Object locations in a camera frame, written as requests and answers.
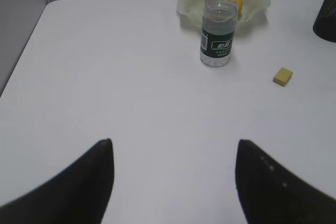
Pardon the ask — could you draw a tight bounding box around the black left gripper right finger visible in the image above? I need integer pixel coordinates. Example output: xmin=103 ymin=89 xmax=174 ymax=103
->
xmin=235 ymin=140 xmax=335 ymax=223

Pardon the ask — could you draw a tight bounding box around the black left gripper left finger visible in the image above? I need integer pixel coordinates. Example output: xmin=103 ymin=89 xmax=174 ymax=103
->
xmin=1 ymin=138 xmax=114 ymax=223

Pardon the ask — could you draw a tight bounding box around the plain yellow eraser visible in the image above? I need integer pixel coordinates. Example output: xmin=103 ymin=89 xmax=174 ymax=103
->
xmin=272 ymin=68 xmax=293 ymax=87

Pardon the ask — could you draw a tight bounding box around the clear water bottle green label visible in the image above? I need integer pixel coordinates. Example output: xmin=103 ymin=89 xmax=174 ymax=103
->
xmin=200 ymin=0 xmax=239 ymax=67

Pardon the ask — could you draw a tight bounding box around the black mesh pen holder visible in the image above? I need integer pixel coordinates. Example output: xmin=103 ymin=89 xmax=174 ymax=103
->
xmin=313 ymin=0 xmax=335 ymax=42

